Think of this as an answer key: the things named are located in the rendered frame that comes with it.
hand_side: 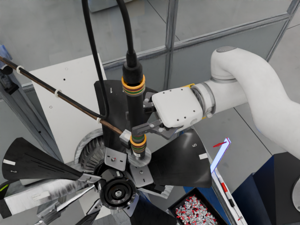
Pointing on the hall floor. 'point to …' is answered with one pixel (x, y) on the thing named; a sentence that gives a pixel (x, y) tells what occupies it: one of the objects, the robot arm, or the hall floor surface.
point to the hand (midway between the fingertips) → (137, 121)
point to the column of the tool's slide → (30, 118)
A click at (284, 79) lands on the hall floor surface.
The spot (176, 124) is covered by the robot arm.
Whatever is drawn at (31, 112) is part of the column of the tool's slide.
